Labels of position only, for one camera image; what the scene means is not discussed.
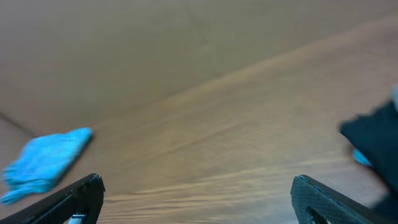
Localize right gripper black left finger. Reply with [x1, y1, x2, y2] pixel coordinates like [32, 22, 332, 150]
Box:
[1, 174, 105, 224]

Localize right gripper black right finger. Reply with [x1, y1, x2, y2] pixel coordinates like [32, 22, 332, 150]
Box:
[290, 175, 395, 224]

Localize folded blue denim jeans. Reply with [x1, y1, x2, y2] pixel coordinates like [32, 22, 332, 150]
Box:
[1, 128, 93, 204]

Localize light blue garment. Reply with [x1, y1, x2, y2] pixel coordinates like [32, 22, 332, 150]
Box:
[352, 149, 372, 167]

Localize black t-shirt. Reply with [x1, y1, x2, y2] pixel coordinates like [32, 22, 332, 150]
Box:
[339, 101, 397, 221]

